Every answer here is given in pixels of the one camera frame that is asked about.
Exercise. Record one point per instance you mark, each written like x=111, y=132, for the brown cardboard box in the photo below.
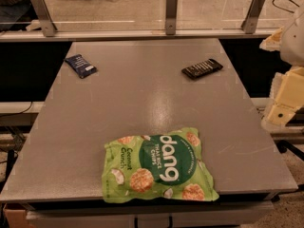
x=16, y=216

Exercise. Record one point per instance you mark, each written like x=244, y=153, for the blue snack bar wrapper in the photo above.
x=81, y=66

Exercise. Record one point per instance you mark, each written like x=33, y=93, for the right metal bracket post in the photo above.
x=249, y=25

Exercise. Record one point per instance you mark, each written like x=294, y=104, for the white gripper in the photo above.
x=294, y=43

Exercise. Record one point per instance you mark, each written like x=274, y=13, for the green rice chip bag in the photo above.
x=148, y=167

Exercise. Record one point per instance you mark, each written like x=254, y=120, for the black rxbar chocolate bar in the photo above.
x=202, y=69

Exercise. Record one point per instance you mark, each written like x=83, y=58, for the left metal bracket post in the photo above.
x=46, y=23

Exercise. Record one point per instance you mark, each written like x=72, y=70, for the glass barrier panel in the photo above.
x=72, y=15

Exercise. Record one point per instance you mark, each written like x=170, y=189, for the metal bracket post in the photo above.
x=46, y=23
x=249, y=25
x=171, y=16

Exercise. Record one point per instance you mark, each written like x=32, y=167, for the middle metal bracket post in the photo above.
x=171, y=16

